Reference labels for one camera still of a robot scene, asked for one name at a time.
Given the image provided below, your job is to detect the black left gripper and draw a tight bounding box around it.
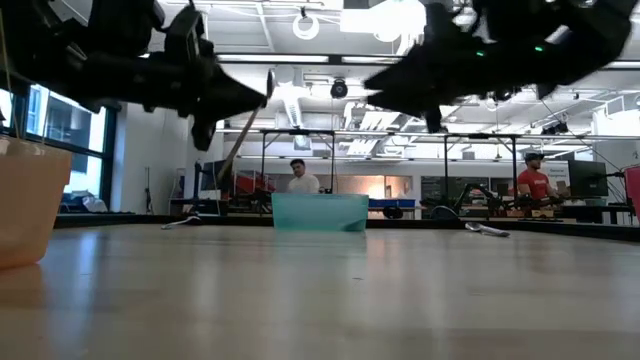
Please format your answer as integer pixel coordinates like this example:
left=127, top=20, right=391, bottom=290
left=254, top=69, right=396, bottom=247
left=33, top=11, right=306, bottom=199
left=94, top=3, right=268, bottom=152

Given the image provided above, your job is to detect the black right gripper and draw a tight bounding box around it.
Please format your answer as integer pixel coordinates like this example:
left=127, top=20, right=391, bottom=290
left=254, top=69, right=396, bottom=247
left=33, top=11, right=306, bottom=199
left=363, top=2, right=556, bottom=135

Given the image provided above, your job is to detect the overhead black light bar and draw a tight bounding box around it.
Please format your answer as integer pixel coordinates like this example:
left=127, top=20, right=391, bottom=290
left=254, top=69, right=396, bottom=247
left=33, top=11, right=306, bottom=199
left=214, top=51, right=640, bottom=71

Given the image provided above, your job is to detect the black computer monitor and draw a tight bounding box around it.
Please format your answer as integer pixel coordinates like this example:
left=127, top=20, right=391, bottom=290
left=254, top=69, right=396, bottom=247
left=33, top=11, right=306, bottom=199
left=199, top=158, right=235, bottom=194
left=568, top=159, right=609, bottom=198

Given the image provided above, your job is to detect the red background machine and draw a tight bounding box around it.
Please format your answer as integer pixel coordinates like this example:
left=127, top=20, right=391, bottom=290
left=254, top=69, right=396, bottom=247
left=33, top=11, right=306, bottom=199
left=233, top=171, right=277, bottom=197

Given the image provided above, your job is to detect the person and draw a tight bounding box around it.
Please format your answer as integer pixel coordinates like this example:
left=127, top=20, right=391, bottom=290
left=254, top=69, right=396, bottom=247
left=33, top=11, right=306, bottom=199
left=517, top=152, right=561, bottom=201
left=286, top=158, right=321, bottom=195

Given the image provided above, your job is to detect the blue background table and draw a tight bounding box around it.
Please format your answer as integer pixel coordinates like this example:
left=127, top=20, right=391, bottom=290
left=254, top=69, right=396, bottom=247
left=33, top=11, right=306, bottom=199
left=368, top=198, right=416, bottom=210

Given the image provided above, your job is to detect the teal plastic bin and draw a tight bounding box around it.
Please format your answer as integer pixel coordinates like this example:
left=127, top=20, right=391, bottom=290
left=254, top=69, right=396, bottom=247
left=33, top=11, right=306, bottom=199
left=271, top=192, right=370, bottom=233

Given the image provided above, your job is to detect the large window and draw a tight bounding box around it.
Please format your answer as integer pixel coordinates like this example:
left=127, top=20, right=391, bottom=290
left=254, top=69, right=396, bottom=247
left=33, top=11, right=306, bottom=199
left=0, top=84, right=117, bottom=209

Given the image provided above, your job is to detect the orange plastic bin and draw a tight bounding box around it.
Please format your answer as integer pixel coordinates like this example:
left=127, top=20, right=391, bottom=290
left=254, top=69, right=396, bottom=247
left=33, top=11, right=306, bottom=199
left=0, top=135, right=74, bottom=270

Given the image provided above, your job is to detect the pink plastic bin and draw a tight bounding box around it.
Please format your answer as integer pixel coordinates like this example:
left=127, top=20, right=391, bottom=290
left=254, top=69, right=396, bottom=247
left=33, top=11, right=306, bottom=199
left=623, top=166, right=640, bottom=225

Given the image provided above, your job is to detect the black background workstation frame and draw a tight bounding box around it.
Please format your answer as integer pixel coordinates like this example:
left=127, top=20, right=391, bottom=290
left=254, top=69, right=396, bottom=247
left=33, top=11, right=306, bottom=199
left=442, top=132, right=520, bottom=202
left=258, top=128, right=337, bottom=195

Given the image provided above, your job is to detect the white ring ceiling fixture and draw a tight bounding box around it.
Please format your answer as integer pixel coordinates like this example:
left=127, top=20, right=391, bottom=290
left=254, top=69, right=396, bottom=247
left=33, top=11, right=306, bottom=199
left=292, top=12, right=321, bottom=41

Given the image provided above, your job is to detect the silver spoon lavender handle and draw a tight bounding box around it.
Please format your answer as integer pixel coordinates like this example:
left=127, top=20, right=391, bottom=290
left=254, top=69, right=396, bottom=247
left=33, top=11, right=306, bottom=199
left=464, top=221, right=512, bottom=238

